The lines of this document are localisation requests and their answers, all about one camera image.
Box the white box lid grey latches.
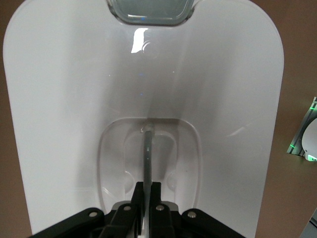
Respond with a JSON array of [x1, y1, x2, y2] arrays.
[[2, 0, 284, 238]]

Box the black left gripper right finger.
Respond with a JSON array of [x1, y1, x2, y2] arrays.
[[148, 181, 179, 238]]

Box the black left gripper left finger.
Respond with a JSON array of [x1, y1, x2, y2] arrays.
[[106, 181, 149, 238]]

